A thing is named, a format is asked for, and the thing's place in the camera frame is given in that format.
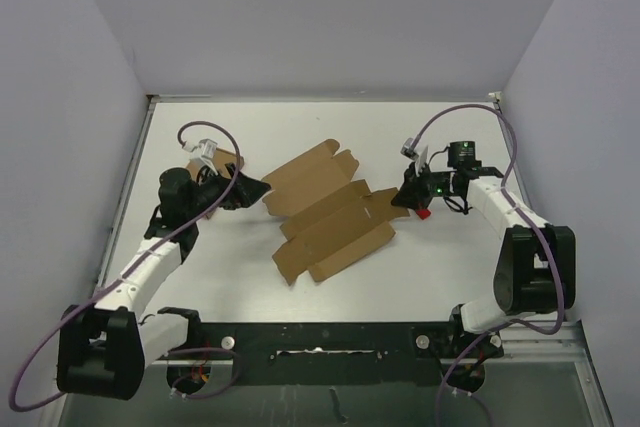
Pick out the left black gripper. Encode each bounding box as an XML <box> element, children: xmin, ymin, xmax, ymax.
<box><xmin>186</xmin><ymin>161</ymin><xmax>270</xmax><ymax>220</ymax></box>

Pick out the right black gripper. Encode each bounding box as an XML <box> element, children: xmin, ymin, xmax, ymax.
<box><xmin>392</xmin><ymin>160</ymin><xmax>456</xmax><ymax>212</ymax></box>

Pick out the brown cardboard box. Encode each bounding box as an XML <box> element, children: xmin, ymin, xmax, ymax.
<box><xmin>262</xmin><ymin>139</ymin><xmax>410</xmax><ymax>285</ymax></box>
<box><xmin>186</xmin><ymin>149</ymin><xmax>236</xmax><ymax>207</ymax></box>

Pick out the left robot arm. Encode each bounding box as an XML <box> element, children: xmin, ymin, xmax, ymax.
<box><xmin>56</xmin><ymin>163</ymin><xmax>271</xmax><ymax>400</ymax></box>

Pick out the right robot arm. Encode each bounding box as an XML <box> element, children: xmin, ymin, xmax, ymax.
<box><xmin>391</xmin><ymin>139</ymin><xmax>576</xmax><ymax>356</ymax></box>

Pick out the folded brown cardboard box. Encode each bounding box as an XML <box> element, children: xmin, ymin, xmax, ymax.
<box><xmin>186</xmin><ymin>149</ymin><xmax>236</xmax><ymax>207</ymax></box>

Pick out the red rectangular block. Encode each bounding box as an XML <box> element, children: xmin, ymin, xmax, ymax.
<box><xmin>416</xmin><ymin>208</ymin><xmax>431</xmax><ymax>220</ymax></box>

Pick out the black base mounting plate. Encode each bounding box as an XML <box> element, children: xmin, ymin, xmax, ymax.
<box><xmin>142</xmin><ymin>319</ymin><xmax>506</xmax><ymax>389</ymax></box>

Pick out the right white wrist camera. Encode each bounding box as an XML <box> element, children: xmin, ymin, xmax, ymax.
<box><xmin>400</xmin><ymin>138</ymin><xmax>429</xmax><ymax>174</ymax></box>

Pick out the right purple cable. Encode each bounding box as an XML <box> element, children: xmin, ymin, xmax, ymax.
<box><xmin>413</xmin><ymin>103</ymin><xmax>569</xmax><ymax>427</ymax></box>

